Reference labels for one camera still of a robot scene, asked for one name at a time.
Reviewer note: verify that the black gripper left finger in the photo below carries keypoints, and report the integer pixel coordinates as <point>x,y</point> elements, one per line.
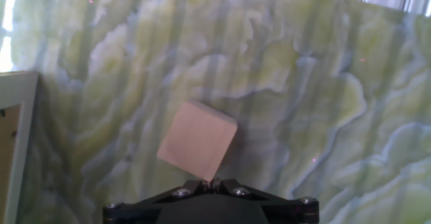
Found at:
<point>193,187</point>

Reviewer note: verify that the small wooden cube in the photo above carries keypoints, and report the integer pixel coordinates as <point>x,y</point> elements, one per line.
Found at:
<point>198,140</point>

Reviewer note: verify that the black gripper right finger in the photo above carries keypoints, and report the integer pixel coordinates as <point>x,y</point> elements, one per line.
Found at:
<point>232,186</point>

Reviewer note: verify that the wooden picture frame with stand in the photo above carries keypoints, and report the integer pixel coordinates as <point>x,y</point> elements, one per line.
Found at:
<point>17,93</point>

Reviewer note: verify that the green marble pattern mat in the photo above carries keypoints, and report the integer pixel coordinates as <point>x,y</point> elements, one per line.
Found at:
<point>303,99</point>

